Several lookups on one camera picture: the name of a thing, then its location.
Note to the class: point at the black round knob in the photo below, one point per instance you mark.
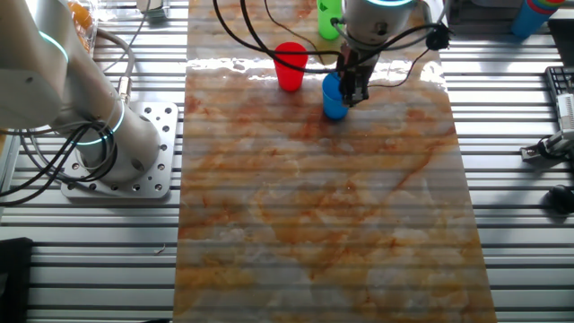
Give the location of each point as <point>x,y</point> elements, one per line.
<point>562,199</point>

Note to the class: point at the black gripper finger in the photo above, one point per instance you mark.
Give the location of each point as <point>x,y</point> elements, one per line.
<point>346,89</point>
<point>361,92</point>

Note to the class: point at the blue plastic cup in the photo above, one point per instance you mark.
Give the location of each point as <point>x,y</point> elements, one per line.
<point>332,107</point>
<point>529,20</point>

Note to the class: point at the green plastic cup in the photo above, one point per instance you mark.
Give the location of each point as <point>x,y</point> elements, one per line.
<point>327,22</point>

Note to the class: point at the clear plastic fruit carton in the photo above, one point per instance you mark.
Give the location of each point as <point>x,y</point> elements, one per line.
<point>87,31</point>

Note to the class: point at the marble pattern mat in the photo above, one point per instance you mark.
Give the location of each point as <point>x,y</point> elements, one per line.
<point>314,224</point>

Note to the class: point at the orange fruit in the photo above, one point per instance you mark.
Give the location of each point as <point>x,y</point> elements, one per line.
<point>81,15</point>
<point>84,42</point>

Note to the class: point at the black keyboard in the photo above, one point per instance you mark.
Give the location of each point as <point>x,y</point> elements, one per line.
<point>560,81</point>

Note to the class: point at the beige and green long box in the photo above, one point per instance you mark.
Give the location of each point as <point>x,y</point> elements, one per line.
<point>152,6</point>

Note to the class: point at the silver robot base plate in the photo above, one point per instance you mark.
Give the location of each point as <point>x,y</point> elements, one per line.
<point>167,134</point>

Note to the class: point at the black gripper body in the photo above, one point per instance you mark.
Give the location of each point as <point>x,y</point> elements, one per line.
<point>359,65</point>

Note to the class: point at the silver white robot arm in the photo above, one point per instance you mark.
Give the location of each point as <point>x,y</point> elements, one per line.
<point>45,67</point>

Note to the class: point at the small silver camera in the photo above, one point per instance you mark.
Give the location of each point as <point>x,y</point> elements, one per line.
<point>549,145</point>

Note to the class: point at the black box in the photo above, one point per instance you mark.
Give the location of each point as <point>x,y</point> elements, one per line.
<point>15,282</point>

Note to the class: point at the small grey scrap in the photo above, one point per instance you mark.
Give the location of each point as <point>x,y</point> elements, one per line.
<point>160,249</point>

